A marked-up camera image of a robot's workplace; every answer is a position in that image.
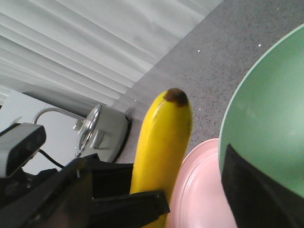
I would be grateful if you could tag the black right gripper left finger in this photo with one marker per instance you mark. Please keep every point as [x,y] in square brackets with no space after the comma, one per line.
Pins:
[87,193]

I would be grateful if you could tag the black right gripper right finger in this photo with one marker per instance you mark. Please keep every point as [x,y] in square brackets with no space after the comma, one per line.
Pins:
[255,199]

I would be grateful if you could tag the yellow banana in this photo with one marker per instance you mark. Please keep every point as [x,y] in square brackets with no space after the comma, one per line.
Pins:
[163,140]

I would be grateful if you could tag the pink plate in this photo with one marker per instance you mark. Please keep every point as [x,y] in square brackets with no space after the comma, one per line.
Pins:
[198,199]

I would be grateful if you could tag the green bowl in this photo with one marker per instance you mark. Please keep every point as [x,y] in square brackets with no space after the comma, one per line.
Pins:
[264,120]

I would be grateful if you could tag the white curtain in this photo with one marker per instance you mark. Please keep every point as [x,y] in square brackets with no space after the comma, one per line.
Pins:
[75,53]

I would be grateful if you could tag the grey camera on mount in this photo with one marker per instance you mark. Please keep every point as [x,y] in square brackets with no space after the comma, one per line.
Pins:
[18,144]

